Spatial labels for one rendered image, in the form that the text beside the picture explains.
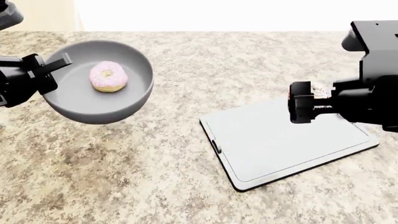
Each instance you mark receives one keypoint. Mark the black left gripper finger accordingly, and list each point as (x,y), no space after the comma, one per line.
(45,84)
(46,66)

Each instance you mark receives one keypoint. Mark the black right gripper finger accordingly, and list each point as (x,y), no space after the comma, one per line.
(303,109)
(301,88)

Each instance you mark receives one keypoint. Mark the grey round bowl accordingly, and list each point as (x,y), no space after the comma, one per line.
(93,105)

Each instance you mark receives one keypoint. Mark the grey rectangular tray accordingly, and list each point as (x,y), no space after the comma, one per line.
(280,144)

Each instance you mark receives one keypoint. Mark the pink frosted sprinkle donut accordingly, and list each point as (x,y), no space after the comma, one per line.
(109,75)

